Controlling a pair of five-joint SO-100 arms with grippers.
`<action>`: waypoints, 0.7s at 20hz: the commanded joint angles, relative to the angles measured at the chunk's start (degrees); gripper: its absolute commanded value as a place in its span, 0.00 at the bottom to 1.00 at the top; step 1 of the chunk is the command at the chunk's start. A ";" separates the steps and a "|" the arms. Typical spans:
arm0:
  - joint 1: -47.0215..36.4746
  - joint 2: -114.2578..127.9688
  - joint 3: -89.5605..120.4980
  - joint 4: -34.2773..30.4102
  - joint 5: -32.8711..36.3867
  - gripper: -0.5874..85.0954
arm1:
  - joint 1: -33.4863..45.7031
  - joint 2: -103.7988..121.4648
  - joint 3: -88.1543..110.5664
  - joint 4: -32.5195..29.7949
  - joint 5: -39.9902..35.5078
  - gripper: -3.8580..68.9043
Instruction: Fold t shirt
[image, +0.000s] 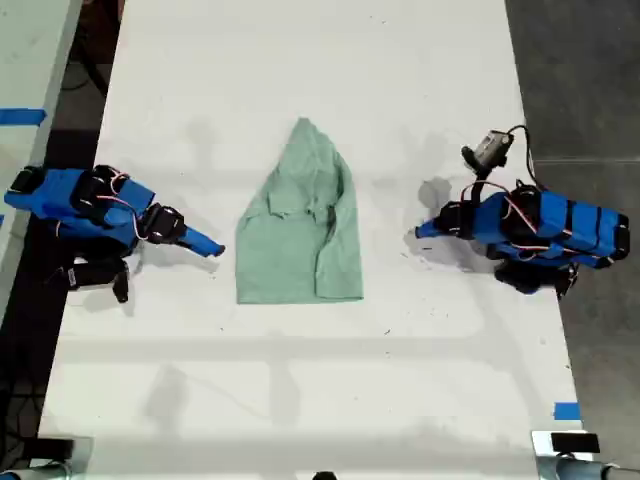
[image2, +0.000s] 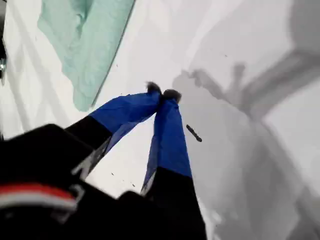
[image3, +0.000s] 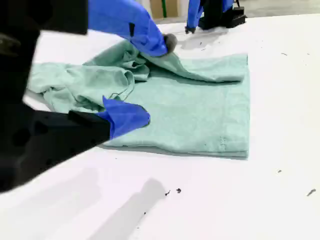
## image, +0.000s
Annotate pale green T-shirt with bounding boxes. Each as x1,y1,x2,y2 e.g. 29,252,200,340
234,117,365,305

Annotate long blue tape strip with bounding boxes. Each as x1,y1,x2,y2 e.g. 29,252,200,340
0,108,48,127

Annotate white side table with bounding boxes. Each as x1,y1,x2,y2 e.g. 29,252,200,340
0,0,84,326

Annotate small black box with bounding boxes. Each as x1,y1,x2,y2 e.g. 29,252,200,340
550,433,600,454
28,438,76,460

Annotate grey metal tube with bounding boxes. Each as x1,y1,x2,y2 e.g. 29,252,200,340
0,462,76,480
537,455,640,480

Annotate black grey camera box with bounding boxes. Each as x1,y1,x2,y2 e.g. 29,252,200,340
460,128,514,174

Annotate black camera box white label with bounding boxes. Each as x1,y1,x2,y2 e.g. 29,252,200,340
62,262,132,304

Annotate black camera cable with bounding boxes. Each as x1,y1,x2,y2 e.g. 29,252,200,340
507,124,540,190

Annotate black floor cable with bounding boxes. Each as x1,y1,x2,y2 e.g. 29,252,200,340
60,60,104,92

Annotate grey metal bracket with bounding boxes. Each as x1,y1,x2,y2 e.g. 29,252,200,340
37,435,95,472

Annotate white metal bracket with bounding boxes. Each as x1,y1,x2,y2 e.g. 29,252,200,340
530,429,595,459

